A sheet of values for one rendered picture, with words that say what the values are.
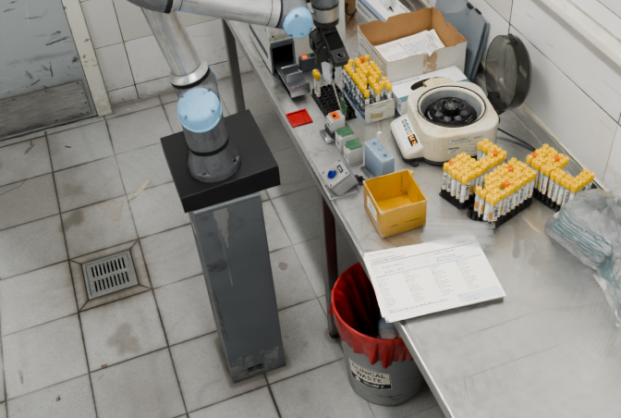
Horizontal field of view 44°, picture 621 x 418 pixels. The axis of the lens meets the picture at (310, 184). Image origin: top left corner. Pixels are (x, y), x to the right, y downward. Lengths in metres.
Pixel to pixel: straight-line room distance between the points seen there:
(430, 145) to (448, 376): 0.72
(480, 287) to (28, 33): 2.57
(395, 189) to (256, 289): 0.63
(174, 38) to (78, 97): 2.01
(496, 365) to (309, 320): 1.28
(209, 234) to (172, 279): 0.97
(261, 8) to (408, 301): 0.80
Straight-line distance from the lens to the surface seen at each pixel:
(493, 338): 1.89
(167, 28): 2.07
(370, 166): 2.23
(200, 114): 2.06
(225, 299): 2.50
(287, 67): 2.57
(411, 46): 2.66
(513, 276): 2.02
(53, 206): 3.69
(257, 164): 2.20
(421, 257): 2.01
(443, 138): 2.21
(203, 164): 2.16
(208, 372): 2.92
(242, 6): 1.92
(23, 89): 4.00
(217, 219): 2.24
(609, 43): 2.00
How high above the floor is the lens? 2.40
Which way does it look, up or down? 43 degrees down
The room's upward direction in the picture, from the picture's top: 5 degrees counter-clockwise
